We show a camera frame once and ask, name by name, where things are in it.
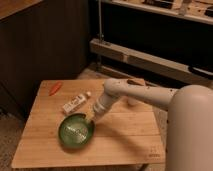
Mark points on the white tube bottle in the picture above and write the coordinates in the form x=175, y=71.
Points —
x=75, y=103

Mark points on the green ceramic bowl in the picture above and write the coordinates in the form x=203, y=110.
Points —
x=75, y=132

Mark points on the metal shelf rack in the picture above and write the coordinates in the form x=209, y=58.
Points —
x=170, y=38

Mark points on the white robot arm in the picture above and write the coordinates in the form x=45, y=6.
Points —
x=189, y=143

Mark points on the dark brown rectangular object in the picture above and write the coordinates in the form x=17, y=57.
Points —
x=132, y=82

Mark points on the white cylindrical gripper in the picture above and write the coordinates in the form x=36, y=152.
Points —
x=101, y=106

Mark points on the dark wooden cabinet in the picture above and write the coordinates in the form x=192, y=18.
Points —
x=48, y=41

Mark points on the orange carrot toy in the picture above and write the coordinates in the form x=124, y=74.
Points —
x=55, y=88

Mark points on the white paper cup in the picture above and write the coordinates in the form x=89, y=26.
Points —
x=132, y=102

